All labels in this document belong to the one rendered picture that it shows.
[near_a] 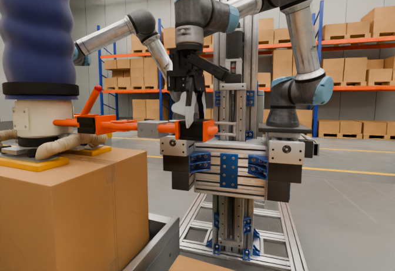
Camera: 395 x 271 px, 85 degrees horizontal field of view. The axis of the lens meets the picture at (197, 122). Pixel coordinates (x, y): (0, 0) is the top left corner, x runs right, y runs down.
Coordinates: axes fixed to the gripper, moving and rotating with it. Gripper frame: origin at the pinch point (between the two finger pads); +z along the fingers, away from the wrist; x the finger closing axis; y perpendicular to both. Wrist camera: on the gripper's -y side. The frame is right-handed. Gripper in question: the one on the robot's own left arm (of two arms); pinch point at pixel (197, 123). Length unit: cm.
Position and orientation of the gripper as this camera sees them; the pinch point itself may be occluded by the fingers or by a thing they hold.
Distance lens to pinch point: 58.1
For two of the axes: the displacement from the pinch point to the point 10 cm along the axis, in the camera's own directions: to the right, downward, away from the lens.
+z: 0.1, 9.9, 1.0
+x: -3.7, 1.0, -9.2
